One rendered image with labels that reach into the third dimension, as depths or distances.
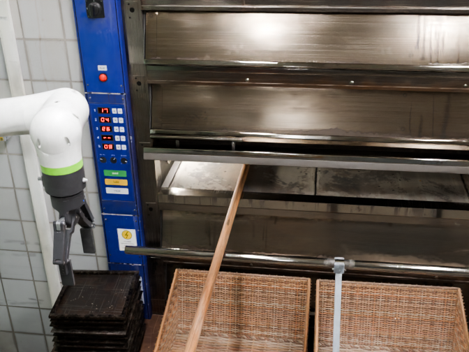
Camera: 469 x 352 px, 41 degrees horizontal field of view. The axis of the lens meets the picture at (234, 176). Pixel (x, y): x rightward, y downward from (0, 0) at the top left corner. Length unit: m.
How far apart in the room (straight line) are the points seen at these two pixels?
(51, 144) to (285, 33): 1.03
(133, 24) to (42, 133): 0.94
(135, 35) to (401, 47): 0.90
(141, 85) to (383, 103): 0.86
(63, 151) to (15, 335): 1.87
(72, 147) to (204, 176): 1.24
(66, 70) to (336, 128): 0.99
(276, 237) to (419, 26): 0.95
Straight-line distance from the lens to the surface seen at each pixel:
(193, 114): 2.26
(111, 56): 2.24
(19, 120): 1.51
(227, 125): 2.24
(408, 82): 2.19
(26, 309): 3.02
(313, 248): 2.46
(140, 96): 2.29
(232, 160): 2.15
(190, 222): 2.49
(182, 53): 2.18
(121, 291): 2.46
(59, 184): 1.41
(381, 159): 2.13
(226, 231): 2.13
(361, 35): 2.14
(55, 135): 1.36
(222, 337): 2.64
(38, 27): 2.35
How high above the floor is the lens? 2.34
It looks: 27 degrees down
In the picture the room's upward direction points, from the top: 1 degrees counter-clockwise
